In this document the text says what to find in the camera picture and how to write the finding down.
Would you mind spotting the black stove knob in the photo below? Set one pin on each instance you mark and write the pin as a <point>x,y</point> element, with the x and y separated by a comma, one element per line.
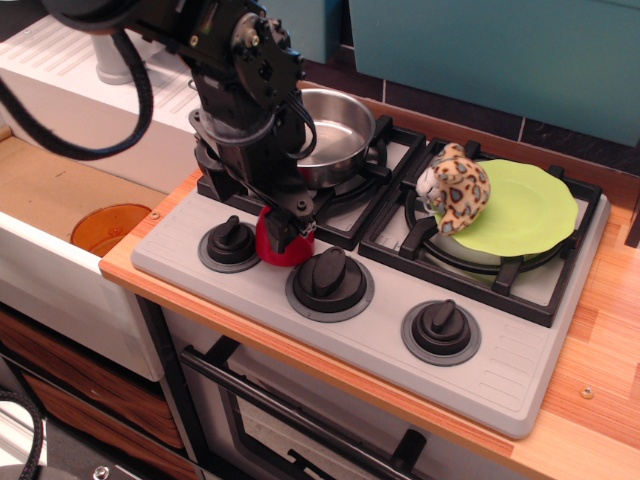
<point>229,247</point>
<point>441,333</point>
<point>330,287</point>

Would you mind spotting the stuffed cheetah toy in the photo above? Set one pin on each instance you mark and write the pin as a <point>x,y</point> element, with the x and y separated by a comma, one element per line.
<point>454,187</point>

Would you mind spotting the red plastic pepper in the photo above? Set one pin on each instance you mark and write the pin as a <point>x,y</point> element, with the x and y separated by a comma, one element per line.
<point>296,253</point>

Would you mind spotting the left black stove knob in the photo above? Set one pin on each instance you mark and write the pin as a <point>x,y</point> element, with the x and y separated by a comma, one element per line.
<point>229,247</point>

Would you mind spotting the lime green plate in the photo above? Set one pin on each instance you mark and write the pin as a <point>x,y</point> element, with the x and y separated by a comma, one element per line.
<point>529,212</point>

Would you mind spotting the right black burner grate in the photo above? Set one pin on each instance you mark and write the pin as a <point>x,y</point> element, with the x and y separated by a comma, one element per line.
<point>405,237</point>

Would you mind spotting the wooden drawer front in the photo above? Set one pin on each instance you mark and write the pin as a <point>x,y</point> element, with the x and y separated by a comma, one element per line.
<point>96,397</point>

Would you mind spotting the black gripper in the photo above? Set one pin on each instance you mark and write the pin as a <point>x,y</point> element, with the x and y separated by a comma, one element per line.
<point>232,161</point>

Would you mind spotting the grey toy faucet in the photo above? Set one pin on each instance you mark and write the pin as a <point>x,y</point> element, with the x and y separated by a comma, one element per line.
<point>111,68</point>

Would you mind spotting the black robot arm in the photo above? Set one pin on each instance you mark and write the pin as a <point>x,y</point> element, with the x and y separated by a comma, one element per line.
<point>246,75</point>

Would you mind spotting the left black burner grate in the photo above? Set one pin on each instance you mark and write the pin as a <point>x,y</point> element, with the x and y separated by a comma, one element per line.
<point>344,212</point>

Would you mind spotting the grey toy stove top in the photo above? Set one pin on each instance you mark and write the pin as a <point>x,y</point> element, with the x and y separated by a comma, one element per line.
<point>502,386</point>

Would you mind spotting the black oven door handle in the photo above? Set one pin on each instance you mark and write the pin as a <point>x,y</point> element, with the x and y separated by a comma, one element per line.
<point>399,466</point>

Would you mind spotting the middle black stove knob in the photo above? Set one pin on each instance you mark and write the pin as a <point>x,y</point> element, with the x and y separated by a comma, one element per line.
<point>330,287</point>

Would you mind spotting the right black stove knob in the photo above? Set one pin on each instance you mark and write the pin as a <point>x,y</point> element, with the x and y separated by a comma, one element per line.
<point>441,333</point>

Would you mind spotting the stainless steel pot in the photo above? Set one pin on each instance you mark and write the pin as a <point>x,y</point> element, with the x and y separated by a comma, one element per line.
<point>344,129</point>

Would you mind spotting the oven door with window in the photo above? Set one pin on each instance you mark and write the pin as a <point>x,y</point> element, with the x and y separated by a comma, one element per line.
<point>276,422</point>

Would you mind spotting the white toy sink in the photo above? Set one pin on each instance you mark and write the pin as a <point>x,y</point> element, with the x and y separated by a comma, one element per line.
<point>52,70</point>

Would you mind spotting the black burner grate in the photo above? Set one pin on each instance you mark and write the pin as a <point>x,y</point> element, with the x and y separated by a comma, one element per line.
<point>344,212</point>
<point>405,237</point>

